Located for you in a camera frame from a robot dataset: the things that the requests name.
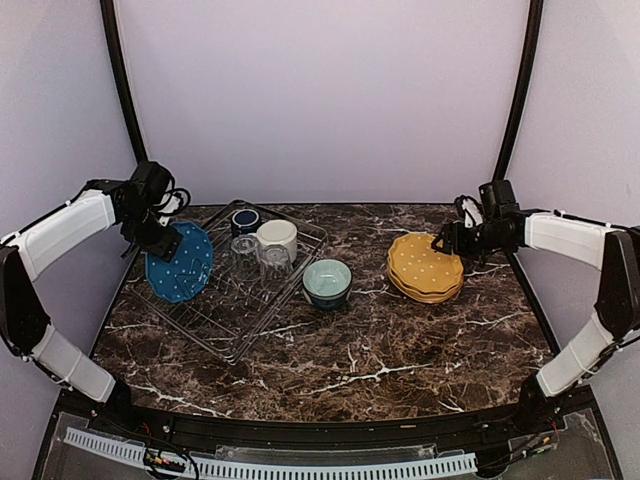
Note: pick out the black aluminium front rail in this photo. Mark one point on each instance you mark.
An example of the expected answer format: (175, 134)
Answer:
(484, 429)

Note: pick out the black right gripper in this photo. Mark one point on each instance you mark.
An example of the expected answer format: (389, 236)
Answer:
(455, 242)

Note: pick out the green ribbed ceramic bowl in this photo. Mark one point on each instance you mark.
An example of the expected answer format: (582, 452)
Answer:
(327, 284)

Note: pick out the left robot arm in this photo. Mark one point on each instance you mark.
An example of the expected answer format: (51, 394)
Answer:
(143, 348)

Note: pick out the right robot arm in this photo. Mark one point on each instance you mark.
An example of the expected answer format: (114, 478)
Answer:
(585, 272)

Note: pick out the white slotted cable duct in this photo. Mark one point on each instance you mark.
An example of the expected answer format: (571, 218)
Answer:
(254, 463)

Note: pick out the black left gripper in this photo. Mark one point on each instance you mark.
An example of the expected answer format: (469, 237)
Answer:
(166, 247)

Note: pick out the white ribbed ceramic mug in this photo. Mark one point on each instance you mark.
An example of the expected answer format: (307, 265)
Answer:
(279, 232)

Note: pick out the wire dish rack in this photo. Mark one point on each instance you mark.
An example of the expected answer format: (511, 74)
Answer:
(233, 309)

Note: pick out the blue polka dot plate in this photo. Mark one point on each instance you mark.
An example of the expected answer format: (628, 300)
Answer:
(187, 274)

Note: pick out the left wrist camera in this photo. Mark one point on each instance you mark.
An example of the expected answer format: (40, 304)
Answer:
(157, 187)

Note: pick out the dark blue ceramic mug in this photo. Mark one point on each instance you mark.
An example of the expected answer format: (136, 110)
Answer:
(245, 221)

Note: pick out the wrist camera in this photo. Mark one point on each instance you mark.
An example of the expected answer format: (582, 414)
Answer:
(157, 187)
(469, 210)

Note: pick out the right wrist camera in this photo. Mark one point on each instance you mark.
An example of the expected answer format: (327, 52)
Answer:
(469, 210)

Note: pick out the yellow polka dot plate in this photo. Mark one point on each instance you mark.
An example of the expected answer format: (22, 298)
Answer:
(414, 265)

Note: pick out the clear plastic tumbler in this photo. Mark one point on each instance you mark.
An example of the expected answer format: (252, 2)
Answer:
(275, 266)

